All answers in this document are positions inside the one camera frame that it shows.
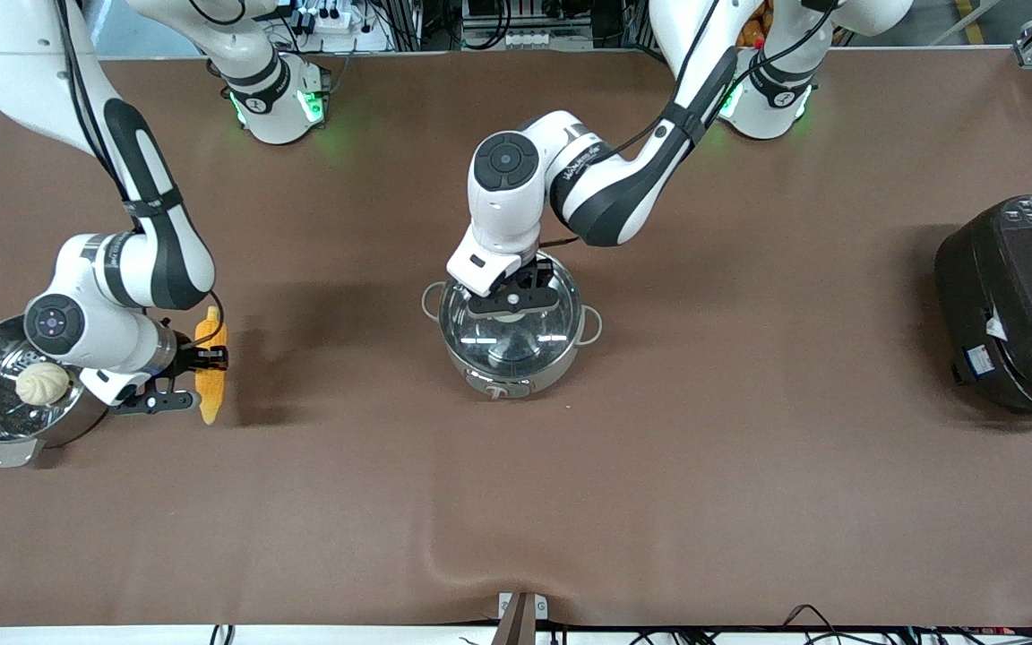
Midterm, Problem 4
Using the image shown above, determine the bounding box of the yellow corn cob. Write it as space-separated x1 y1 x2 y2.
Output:
193 306 229 426

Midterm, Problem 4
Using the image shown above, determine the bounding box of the glass pot lid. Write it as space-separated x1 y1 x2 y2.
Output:
438 253 584 374

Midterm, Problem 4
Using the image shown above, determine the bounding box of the grey electric cooking pot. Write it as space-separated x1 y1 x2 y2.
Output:
422 253 604 400

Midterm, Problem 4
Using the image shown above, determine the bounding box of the white steamed bun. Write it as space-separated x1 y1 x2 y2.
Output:
14 361 72 407

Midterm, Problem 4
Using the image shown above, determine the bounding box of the brown table mat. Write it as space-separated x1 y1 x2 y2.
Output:
0 49 1032 628

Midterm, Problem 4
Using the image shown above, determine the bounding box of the pile of orange buns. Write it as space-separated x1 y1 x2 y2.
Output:
735 0 772 49

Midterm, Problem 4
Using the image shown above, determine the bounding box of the black rice cooker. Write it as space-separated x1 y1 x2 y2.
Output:
934 194 1032 424

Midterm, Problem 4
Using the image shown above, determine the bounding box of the metal table edge bracket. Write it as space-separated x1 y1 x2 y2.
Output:
491 591 550 645

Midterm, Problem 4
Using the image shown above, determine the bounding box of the black floor cable bundle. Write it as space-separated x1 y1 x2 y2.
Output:
632 604 1032 645

